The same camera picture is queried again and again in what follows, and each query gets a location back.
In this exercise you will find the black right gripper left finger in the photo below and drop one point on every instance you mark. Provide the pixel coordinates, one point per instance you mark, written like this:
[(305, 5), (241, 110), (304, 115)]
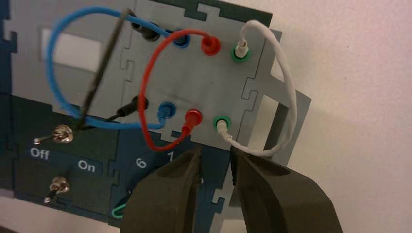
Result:
[(164, 202)]

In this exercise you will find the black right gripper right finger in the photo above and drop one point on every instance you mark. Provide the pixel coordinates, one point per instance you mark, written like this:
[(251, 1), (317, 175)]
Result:
[(283, 202)]

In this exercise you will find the green banana socket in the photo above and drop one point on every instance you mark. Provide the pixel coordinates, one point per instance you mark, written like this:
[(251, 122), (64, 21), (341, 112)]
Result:
[(227, 120), (236, 58)]

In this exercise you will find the grey and teal task box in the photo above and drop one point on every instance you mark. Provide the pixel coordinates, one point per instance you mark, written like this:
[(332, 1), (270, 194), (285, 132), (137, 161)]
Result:
[(199, 86)]

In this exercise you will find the white display window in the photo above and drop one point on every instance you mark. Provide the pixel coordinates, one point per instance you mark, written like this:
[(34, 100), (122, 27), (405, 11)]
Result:
[(74, 51)]

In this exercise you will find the metal toggle switch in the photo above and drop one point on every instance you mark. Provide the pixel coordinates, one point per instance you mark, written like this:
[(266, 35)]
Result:
[(62, 134), (59, 185)]

